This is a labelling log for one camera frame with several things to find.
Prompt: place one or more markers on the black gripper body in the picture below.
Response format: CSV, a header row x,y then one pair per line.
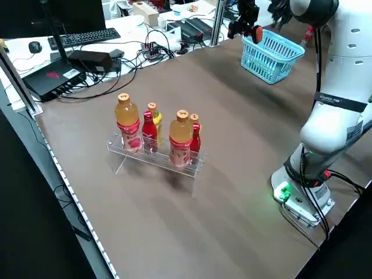
x,y
248,11
279,10

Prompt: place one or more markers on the orange black barcode scanner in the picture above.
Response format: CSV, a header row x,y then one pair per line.
x,y
258,33

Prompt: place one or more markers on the red cola bottle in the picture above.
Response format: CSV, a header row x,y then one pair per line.
x,y
308,34
196,139
149,130

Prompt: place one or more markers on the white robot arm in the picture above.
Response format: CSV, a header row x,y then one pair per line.
x,y
343,72

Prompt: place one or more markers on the light blue plastic basket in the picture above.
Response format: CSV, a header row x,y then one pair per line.
x,y
261,67

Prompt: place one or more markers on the black electronic device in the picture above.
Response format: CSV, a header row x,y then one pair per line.
x,y
191,26

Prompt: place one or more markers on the wooden box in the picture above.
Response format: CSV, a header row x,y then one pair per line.
x,y
146,13

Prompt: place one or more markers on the grey usb hub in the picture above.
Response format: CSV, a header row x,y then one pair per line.
x,y
151,50

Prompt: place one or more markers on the white cup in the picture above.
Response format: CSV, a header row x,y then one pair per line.
x,y
139,21

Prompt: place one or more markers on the small yellow drink bottle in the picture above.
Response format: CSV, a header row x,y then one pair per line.
x,y
157,119
194,117

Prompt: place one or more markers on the small black adapter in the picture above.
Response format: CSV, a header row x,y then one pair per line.
x,y
116,53

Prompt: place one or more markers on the orange juice bottle pink label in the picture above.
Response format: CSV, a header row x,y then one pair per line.
x,y
126,116
180,133

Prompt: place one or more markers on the black power brick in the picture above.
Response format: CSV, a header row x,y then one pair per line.
x,y
90,59

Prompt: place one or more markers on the black keyboard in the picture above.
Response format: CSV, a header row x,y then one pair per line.
x,y
84,37

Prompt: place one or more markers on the black monitor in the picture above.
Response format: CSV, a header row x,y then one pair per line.
x,y
72,14

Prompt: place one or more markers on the clear acrylic shelf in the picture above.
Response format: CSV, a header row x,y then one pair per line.
x,y
139,154

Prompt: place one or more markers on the black stand pole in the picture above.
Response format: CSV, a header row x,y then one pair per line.
x,y
56,35

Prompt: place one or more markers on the black computer box red logo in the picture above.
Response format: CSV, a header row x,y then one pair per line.
x,y
49,81

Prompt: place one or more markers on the black computer mouse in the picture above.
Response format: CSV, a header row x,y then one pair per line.
x,y
35,47

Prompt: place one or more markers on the white table edge strip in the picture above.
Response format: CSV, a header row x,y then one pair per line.
x,y
78,200

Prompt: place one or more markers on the aluminium profile post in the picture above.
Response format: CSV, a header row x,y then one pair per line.
x,y
17,81
218,23

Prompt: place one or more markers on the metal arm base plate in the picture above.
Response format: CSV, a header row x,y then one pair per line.
x,y
302,213

